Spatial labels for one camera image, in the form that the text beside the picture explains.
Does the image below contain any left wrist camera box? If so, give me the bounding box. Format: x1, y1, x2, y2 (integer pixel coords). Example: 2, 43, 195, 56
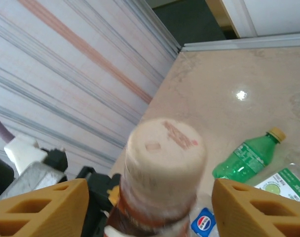
0, 133, 68, 202

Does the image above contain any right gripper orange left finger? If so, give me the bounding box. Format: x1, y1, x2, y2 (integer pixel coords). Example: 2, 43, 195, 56
0, 178, 89, 237

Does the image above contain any brown tea bottle cream cap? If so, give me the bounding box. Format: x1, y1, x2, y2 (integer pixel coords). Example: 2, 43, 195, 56
104, 118, 209, 237

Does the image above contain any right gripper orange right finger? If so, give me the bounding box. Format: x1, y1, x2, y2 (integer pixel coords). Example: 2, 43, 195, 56
211, 178, 300, 237

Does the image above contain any wooden door frame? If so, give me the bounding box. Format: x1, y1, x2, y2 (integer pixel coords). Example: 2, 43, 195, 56
205, 0, 258, 39

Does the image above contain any clear bottle lime label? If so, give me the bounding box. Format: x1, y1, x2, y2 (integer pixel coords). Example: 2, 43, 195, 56
246, 162, 300, 204

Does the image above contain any green bottle yellow cap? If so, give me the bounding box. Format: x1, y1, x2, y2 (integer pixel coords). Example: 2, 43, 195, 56
212, 127, 287, 184

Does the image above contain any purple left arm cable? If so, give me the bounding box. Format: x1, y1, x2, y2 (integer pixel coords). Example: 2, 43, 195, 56
0, 111, 14, 144

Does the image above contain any clear bottle blue label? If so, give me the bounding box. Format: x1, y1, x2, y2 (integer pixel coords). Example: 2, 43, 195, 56
188, 195, 221, 237

